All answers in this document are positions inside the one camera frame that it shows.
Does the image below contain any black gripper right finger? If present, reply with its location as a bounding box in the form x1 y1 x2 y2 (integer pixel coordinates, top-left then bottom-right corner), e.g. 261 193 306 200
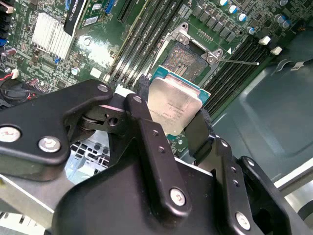
184 108 298 235

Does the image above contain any silver topped CPU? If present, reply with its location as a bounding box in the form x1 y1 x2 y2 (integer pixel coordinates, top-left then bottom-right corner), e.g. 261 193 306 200
147 65 212 138

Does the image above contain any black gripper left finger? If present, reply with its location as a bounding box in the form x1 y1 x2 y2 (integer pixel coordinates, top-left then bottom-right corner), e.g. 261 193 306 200
0 74 194 220

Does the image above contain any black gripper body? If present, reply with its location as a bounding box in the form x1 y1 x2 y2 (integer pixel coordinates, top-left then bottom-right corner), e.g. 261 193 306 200
51 139 233 235

